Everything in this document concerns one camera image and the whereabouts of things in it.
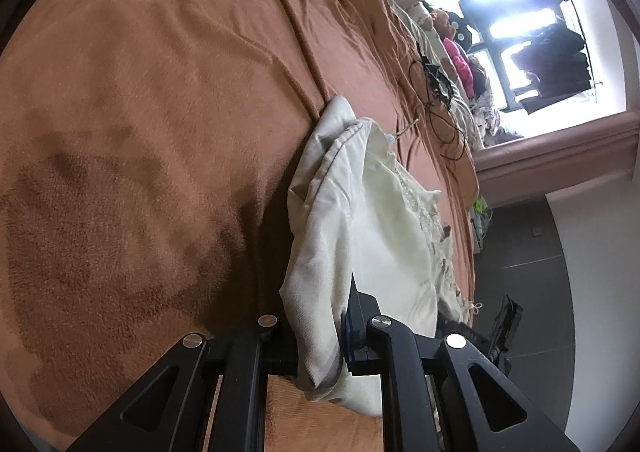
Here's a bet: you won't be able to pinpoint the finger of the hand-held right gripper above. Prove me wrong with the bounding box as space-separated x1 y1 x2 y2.
435 319 493 350

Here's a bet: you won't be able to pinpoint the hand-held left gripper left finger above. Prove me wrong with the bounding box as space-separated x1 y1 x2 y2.
65 314 301 452

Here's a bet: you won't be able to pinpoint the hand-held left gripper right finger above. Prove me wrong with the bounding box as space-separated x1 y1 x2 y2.
342 277 583 452

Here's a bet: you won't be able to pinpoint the white lace-trimmed garment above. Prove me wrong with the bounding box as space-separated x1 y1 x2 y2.
279 94 483 418

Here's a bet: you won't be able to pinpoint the hanging dark clothes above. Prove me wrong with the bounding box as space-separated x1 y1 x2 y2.
517 22 591 115

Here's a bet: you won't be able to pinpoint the white storage box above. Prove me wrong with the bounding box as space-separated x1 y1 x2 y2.
470 204 496 257

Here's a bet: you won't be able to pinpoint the floral printed bedding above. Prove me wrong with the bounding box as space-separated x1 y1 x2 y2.
470 56 526 147

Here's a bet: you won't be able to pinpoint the cream duvet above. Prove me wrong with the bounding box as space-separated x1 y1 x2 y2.
395 6 486 150

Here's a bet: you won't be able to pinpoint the orange blanket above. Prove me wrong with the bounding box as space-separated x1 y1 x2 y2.
0 0 481 452

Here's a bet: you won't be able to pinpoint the pink plush toy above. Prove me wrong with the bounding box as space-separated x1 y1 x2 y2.
442 39 476 95

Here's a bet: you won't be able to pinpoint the black plush toy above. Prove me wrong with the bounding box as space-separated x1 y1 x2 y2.
445 9 482 50

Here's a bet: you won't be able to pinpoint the orange plush toy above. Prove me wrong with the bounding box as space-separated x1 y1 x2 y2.
425 6 453 40

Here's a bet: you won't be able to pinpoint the black cables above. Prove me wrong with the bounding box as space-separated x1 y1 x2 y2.
407 54 468 163

